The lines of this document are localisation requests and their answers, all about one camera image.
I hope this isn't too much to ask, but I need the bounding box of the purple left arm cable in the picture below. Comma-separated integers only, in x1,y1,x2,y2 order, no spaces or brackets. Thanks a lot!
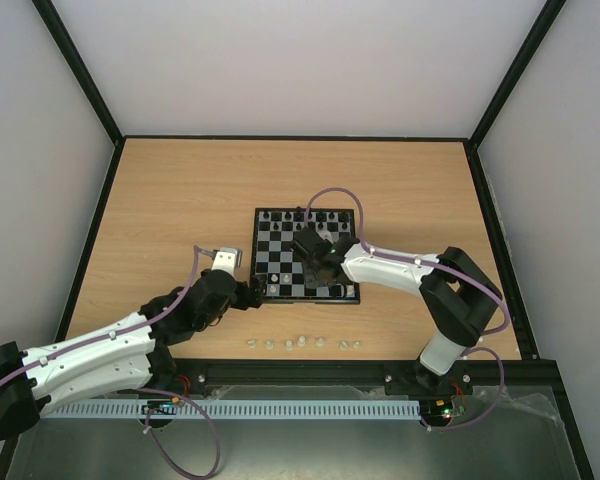
0,244,221,426

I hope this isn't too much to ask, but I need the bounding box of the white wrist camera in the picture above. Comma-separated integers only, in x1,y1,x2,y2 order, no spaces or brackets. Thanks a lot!
316,230,332,241
211,247,242,276

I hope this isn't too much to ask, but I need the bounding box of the black mounting rail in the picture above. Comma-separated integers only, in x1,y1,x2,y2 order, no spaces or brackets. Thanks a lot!
175,359,432,397

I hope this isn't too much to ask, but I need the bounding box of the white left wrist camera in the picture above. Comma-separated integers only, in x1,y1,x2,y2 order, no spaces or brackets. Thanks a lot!
211,247,242,276

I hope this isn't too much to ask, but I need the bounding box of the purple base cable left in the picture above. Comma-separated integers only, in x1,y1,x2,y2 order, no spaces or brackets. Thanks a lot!
129,387,221,476

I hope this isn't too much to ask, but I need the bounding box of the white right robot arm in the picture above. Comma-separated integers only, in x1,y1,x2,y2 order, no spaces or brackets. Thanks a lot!
291,227,503,392

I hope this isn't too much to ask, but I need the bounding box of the black and silver chessboard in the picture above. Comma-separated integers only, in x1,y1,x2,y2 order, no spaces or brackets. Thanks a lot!
251,207,360,304

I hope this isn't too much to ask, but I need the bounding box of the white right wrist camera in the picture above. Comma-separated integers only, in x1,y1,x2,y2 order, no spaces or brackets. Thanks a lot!
316,230,332,241

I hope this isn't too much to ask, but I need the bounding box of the green circuit board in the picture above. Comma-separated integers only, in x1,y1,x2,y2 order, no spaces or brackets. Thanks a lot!
431,396,467,419

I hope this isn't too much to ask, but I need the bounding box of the light blue slotted cable duct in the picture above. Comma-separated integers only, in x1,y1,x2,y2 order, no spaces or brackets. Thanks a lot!
47,399,421,421

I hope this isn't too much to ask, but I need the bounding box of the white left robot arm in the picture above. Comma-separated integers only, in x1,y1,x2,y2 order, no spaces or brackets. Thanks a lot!
0,270,266,441

